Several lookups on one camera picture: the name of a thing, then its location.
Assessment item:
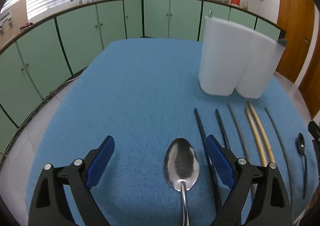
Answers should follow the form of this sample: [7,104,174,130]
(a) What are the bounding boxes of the green lower kitchen cabinets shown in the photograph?
[1,0,286,156]

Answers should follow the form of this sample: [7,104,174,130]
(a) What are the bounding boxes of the blue towel mat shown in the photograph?
[24,38,320,226]

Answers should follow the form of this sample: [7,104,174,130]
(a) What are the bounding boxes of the bamboo chopstick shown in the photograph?
[247,101,275,163]
[245,107,267,167]

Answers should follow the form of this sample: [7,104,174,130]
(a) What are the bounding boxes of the black chopstick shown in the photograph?
[215,109,230,149]
[194,108,222,214]

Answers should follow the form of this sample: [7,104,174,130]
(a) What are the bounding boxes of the small dark spoon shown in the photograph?
[296,133,308,199]

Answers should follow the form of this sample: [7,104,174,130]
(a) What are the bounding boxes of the large silver spoon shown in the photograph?
[163,138,200,225]

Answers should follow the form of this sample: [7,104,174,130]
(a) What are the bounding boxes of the brown wooden door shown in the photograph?
[276,0,315,82]
[299,39,320,119]

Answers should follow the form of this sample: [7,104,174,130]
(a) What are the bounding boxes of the cardboard box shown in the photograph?
[0,0,28,48]

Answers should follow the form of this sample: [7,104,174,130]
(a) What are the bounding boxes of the white double utensil holder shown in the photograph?
[198,16,288,99]

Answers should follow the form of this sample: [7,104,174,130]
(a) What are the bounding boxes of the grey chopstick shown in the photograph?
[227,103,250,162]
[264,107,294,207]

